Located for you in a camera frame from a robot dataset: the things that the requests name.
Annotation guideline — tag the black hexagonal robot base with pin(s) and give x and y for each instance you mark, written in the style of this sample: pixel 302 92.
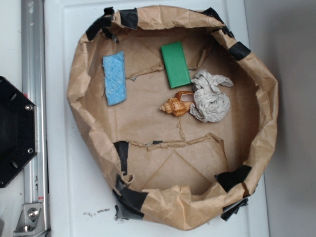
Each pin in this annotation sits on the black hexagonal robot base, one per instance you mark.
pixel 17 131

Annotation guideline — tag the blue sponge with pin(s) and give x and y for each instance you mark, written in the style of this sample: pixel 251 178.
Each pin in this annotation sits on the blue sponge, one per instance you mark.
pixel 115 86

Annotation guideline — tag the brown paper bag bin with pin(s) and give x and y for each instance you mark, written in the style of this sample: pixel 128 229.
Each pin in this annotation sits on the brown paper bag bin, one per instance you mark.
pixel 177 171

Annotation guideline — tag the orange striped seashell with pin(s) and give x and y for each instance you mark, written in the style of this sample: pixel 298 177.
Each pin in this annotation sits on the orange striped seashell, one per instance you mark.
pixel 180 104

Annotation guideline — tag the green rectangular block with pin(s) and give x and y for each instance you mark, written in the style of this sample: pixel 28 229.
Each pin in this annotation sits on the green rectangular block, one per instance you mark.
pixel 175 64

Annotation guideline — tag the crumpled grey cloth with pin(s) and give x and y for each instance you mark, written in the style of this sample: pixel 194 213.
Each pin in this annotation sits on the crumpled grey cloth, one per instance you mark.
pixel 210 104

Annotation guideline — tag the aluminium extrusion rail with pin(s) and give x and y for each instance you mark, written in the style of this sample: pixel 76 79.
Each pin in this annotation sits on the aluminium extrusion rail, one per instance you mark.
pixel 33 84

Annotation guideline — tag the metal corner bracket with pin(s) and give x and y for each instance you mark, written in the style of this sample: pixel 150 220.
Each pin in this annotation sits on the metal corner bracket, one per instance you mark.
pixel 31 221

